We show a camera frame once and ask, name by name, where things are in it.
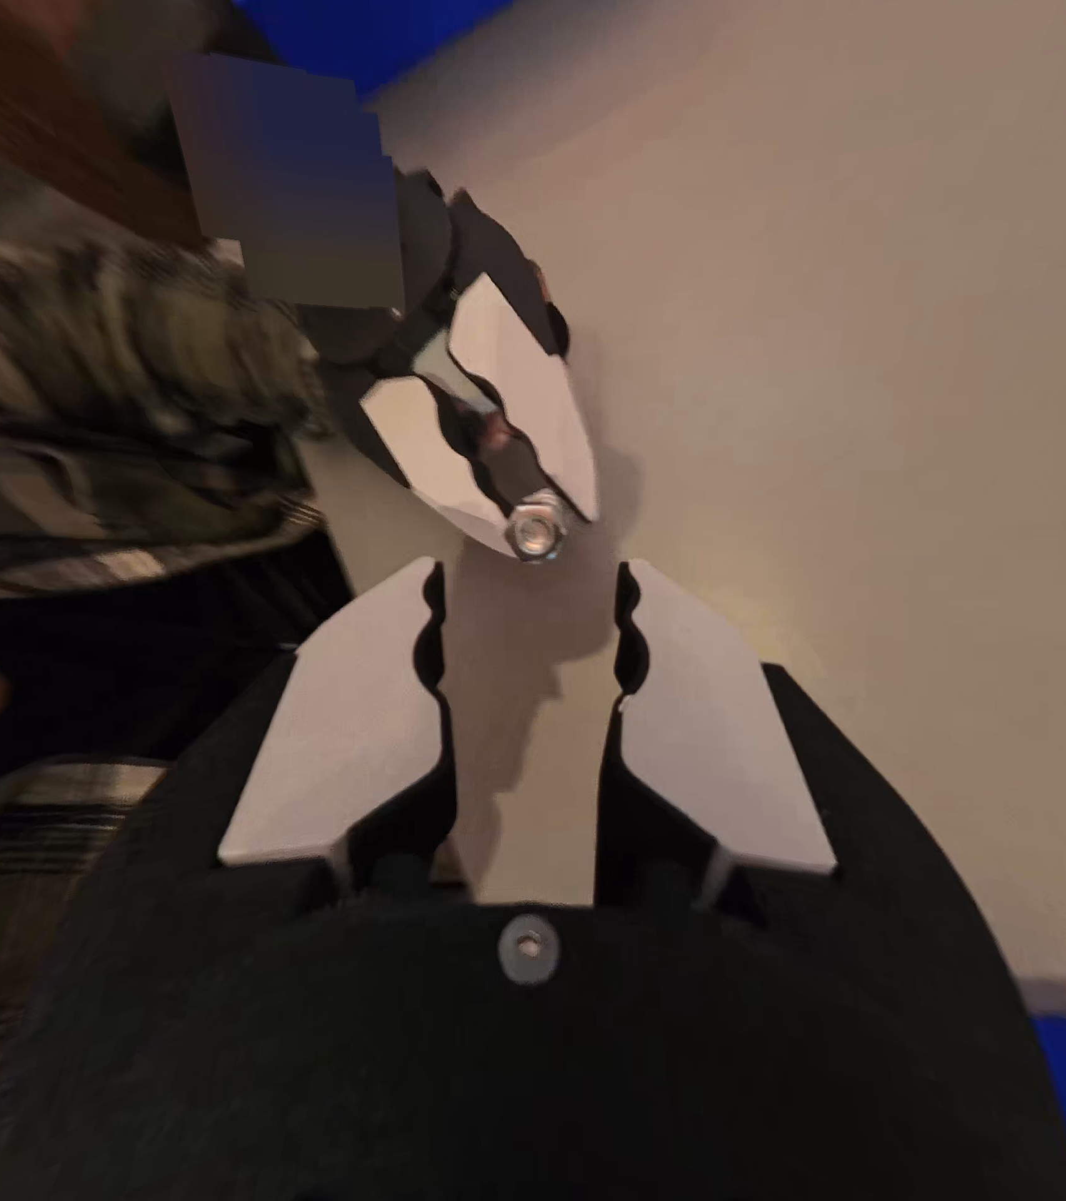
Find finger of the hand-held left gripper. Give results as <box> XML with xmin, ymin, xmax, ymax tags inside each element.
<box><xmin>447</xmin><ymin>270</ymin><xmax>602</xmax><ymax>527</ymax></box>
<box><xmin>359</xmin><ymin>373</ymin><xmax>520</xmax><ymax>562</ymax></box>

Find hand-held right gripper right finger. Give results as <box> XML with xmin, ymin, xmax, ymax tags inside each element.
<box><xmin>594</xmin><ymin>559</ymin><xmax>841</xmax><ymax>914</ymax></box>

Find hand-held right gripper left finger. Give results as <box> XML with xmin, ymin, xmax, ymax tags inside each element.
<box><xmin>216</xmin><ymin>556</ymin><xmax>462</xmax><ymax>895</ymax></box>

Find steel hex nut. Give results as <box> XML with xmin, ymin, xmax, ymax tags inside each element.
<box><xmin>503</xmin><ymin>494</ymin><xmax>572</xmax><ymax>567</ymax></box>

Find blue divided parts bin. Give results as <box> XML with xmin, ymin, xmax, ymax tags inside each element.
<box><xmin>230</xmin><ymin>0</ymin><xmax>520</xmax><ymax>100</ymax></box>

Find person's left forearm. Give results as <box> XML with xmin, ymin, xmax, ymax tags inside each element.
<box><xmin>0</xmin><ymin>150</ymin><xmax>333</xmax><ymax>452</ymax></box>

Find person's dark clothing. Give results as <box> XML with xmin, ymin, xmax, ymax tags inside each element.
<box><xmin>0</xmin><ymin>534</ymin><xmax>356</xmax><ymax>785</ymax></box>

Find person's plaid shirt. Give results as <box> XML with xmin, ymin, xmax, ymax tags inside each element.
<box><xmin>0</xmin><ymin>441</ymin><xmax>323</xmax><ymax>1137</ymax></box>

